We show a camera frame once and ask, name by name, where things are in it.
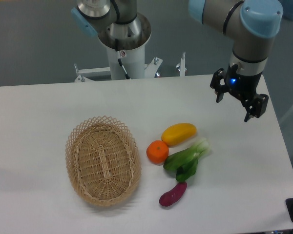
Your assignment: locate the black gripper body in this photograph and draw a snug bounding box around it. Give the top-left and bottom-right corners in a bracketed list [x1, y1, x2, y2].
[224, 64, 263, 100]

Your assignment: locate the purple sweet potato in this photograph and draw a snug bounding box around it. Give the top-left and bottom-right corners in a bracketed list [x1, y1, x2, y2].
[159, 182, 188, 207]

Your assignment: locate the orange tangerine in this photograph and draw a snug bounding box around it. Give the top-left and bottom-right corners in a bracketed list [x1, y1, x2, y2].
[146, 140, 169, 164]

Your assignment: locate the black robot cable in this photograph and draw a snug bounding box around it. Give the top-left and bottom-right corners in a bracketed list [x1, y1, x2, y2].
[114, 39, 132, 80]

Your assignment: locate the yellow mango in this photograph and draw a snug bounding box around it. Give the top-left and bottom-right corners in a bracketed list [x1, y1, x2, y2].
[161, 123, 197, 147]

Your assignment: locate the woven wicker oval basket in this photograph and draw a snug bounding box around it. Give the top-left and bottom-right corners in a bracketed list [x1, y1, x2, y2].
[65, 116, 141, 207]

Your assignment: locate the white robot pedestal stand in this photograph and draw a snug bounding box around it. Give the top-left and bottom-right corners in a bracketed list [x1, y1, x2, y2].
[74, 46, 188, 82]

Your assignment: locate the green bok choy vegetable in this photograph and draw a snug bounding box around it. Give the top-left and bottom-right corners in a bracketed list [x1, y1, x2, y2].
[163, 138, 210, 182]

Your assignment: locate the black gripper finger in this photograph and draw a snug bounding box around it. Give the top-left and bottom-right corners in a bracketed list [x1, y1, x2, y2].
[210, 68, 227, 103]
[241, 94, 269, 122]

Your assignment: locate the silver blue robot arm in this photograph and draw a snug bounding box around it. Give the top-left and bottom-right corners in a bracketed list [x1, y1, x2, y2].
[71, 0, 283, 120]

